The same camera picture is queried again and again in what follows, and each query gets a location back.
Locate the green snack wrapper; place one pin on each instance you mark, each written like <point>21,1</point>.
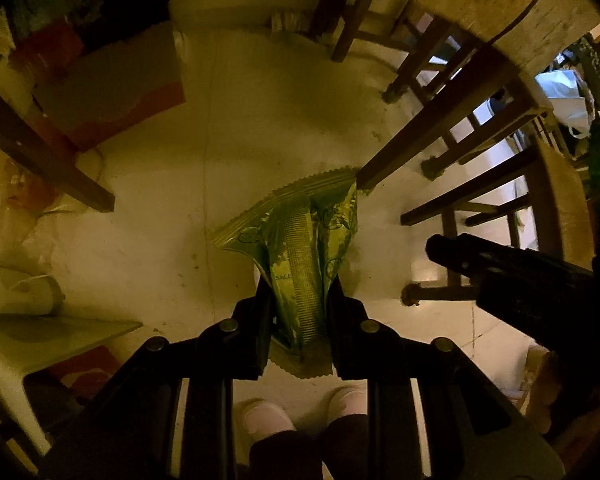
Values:
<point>300,260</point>

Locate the white rolled paper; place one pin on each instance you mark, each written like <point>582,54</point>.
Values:
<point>25,292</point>

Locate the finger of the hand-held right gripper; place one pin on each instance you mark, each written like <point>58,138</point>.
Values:
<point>535,305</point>
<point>500,257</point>

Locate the wooden table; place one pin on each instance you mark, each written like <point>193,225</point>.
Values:
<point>480,5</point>

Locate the person's right white shoe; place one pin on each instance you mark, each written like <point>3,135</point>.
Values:
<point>347,400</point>

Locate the red and white bag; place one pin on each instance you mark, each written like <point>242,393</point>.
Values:
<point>110,90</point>

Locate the wooden furniture leg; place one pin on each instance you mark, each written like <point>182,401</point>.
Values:
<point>45,155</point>

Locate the person's white shoe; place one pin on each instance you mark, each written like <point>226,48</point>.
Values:
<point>347,400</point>
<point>262,415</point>

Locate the dark patterned bag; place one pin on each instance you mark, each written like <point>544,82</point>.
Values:
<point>595,67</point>

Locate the person's right leg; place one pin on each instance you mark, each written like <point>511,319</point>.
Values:
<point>345,445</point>

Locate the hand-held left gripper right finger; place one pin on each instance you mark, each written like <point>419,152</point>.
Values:
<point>349,332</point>

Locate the white plastic bag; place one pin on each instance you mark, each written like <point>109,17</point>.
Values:
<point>565,97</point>

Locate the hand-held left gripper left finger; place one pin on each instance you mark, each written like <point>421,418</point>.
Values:
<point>252,327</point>

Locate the person's left white shoe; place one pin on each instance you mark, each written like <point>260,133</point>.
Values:
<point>262,415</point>

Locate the white plastic stool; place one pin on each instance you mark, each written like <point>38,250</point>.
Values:
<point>35,340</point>

